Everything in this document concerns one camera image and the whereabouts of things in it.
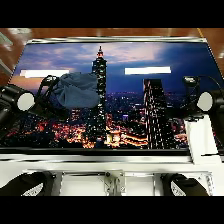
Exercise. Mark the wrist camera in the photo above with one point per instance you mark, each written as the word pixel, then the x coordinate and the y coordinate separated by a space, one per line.
pixel 45 83
pixel 190 81

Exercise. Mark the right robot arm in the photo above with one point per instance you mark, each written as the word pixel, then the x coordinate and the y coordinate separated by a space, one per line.
pixel 200 140

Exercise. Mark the blue shirt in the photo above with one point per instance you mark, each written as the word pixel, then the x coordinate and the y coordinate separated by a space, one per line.
pixel 78 90

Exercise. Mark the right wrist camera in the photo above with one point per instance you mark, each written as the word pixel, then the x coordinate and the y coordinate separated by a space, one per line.
pixel 190 81

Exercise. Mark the silver frame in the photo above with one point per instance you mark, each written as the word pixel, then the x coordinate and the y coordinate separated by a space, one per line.
pixel 86 163

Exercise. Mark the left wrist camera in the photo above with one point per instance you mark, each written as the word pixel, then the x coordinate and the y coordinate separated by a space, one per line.
pixel 45 83

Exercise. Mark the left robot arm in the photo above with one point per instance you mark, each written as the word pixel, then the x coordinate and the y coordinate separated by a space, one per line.
pixel 10 100

